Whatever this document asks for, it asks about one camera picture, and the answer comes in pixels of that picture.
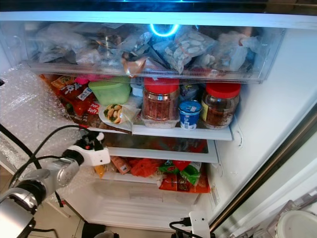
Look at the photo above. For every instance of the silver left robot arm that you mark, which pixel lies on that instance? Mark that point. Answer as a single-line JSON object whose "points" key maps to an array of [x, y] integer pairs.
{"points": [[25, 208]]}

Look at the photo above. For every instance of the clear plastic fridge drawer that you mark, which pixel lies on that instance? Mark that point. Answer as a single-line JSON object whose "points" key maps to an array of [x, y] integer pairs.
{"points": [[252, 73]]}

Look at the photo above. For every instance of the white open fridge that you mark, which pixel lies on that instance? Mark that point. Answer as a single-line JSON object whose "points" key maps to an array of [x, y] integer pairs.
{"points": [[262, 99]]}

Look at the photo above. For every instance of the fridge door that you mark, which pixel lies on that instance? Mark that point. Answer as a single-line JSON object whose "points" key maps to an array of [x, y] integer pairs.
{"points": [[267, 183]]}

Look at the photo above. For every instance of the nut picture snack packet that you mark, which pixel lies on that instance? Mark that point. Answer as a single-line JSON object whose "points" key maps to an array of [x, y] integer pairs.
{"points": [[115, 115]]}

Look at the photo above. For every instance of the red orange snack packet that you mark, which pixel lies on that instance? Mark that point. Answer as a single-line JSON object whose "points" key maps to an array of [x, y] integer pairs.
{"points": [[74, 96]]}

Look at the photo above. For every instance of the green plastic container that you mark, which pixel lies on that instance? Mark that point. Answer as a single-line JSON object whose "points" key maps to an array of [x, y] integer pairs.
{"points": [[110, 92]]}

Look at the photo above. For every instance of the orange red crumpled packet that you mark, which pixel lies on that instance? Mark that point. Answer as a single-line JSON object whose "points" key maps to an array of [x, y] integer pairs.
{"points": [[144, 167]]}

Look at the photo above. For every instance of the clear bubble wrap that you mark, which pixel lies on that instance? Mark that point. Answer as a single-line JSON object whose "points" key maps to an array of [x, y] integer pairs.
{"points": [[29, 104]]}

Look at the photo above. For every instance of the red lid jar reddish snacks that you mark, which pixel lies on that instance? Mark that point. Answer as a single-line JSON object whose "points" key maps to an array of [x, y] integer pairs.
{"points": [[161, 105]]}

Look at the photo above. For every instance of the copper foil bag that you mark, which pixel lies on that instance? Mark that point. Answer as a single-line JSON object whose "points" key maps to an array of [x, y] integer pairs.
{"points": [[134, 66]]}

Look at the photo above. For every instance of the green snack packet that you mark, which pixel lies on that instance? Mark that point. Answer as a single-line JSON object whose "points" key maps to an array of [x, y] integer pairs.
{"points": [[185, 172]]}

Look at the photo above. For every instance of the blue white cup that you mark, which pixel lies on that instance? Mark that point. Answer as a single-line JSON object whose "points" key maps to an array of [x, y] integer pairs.
{"points": [[189, 116]]}

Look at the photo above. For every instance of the flat red snack packet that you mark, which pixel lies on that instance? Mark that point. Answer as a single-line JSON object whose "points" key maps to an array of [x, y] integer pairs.
{"points": [[183, 186]]}

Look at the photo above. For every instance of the grey frosted food bag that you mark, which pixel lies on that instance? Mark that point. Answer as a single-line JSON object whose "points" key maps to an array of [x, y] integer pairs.
{"points": [[62, 42]]}

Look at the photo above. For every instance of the short black tape strips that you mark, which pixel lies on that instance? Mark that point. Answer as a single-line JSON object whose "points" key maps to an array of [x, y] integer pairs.
{"points": [[2, 82]]}

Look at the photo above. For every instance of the red lid jar brown contents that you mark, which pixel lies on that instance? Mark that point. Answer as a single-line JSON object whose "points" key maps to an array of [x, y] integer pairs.
{"points": [[220, 106]]}

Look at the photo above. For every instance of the clear bag of white nuts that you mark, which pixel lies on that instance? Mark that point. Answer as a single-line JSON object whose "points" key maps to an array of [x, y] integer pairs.
{"points": [[190, 48]]}

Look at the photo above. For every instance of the clear frozen food bag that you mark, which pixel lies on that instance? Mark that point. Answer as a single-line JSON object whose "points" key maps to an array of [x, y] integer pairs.
{"points": [[237, 49]]}

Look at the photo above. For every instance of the white round bowl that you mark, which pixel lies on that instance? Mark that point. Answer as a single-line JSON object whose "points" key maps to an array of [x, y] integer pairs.
{"points": [[299, 225]]}

